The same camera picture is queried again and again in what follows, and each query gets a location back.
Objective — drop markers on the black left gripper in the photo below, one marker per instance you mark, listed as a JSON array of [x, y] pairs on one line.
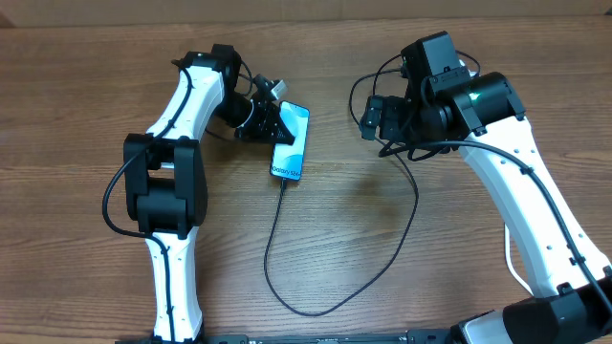
[[260, 131]]

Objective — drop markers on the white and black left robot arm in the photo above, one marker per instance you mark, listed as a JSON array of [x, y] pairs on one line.
[[165, 181]]

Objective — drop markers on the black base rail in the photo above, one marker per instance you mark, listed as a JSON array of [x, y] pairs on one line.
[[334, 338]]

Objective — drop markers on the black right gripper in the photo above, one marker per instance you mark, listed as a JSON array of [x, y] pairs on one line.
[[393, 113]]

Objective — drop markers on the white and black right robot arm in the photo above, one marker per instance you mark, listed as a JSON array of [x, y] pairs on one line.
[[447, 107]]

